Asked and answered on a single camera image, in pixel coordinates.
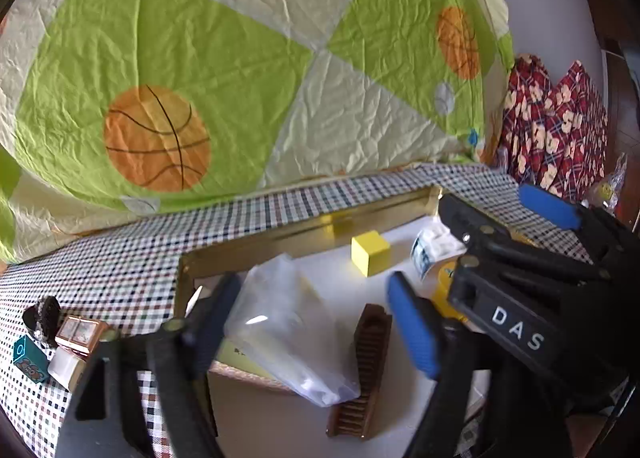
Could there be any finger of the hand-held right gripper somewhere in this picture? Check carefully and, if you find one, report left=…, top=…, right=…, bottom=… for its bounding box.
left=517, top=184, right=640, bottom=284
left=439, top=194, right=596, bottom=281

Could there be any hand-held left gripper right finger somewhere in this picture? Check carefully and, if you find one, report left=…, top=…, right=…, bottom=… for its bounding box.
left=387, top=272, right=571, bottom=458

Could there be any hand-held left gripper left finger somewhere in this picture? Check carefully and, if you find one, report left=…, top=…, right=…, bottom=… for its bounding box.
left=57, top=272, right=243, bottom=458

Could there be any brown comb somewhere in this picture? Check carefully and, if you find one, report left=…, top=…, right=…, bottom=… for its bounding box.
left=326, top=303, right=393, bottom=440

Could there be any yellow face toy brick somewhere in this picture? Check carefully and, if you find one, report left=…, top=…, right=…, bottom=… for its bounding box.
left=432, top=260, right=471, bottom=324

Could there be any clear plastic bag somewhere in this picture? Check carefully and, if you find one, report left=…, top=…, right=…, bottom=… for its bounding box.
left=222, top=253, right=362, bottom=409

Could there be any yellow cube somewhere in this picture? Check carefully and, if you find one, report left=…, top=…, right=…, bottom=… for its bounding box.
left=350, top=232, right=391, bottom=279

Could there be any gold metal tin box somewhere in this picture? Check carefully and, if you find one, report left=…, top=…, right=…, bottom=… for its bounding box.
left=174, top=184, right=546, bottom=458

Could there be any card bundle with rubber band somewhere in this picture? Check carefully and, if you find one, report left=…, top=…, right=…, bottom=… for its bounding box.
left=54, top=315, right=118, bottom=354

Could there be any white charger adapter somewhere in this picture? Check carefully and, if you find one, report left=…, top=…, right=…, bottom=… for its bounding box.
left=47, top=348, right=86, bottom=386

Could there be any black glitter hair clip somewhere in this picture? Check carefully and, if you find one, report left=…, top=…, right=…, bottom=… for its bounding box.
left=22, top=295, right=62, bottom=349

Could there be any plastic bag with yellow toy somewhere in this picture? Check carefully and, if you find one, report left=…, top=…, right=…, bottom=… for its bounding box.
left=582, top=153, right=628, bottom=219

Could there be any red plaid bear cloth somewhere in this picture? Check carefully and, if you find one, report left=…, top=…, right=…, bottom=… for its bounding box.
left=487, top=54, right=608, bottom=204

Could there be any checkered tablecloth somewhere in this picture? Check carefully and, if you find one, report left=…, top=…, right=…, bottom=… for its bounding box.
left=0, top=163, right=596, bottom=458

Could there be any wooden furniture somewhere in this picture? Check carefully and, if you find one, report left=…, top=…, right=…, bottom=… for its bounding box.
left=582, top=0, right=640, bottom=234

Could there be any teal toy block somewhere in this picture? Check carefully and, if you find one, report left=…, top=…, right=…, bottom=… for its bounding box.
left=12, top=336, right=51, bottom=384

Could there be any basketball print bed sheet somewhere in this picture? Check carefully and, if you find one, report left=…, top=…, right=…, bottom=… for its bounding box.
left=0, top=0, right=516, bottom=264

